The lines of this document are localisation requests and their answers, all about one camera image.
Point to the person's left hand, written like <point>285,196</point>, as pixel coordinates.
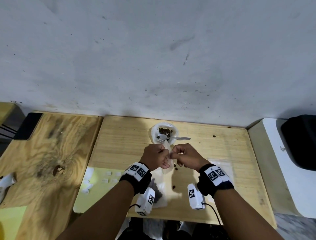
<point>153,155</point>

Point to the person's right hand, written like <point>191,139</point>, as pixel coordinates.
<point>192,155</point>

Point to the metal spoon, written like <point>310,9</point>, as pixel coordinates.
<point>161,136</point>

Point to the dark seeds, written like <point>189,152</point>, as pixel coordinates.
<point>158,195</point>
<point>154,184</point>

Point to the stack of clear plastic bags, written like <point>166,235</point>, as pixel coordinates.
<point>222,164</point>

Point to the person's left forearm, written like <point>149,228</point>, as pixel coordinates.
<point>98,212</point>

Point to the person's right forearm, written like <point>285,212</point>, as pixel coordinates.
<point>244,217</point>

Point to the person's legs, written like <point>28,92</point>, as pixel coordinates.
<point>170,231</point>

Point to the black left wristband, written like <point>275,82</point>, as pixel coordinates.
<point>138,178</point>

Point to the black wristband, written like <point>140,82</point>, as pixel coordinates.
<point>214,180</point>
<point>138,178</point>

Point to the black right wristband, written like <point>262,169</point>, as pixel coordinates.
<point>214,180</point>

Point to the yellow label backing sheet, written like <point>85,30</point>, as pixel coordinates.
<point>98,197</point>

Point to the white cabinet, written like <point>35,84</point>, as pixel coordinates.
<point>271,168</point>

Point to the black bag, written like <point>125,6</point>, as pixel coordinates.
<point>301,141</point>

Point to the black flat phone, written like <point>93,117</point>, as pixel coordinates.
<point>28,126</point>

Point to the dark grey furniture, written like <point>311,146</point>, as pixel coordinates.
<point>7,128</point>

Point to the yellow paper sheet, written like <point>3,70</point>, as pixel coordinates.
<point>11,222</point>

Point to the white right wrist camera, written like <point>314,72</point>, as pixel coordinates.
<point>195,197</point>

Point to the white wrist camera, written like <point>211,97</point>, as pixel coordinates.
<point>195,197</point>
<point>147,200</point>

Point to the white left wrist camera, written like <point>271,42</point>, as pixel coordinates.
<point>147,200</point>

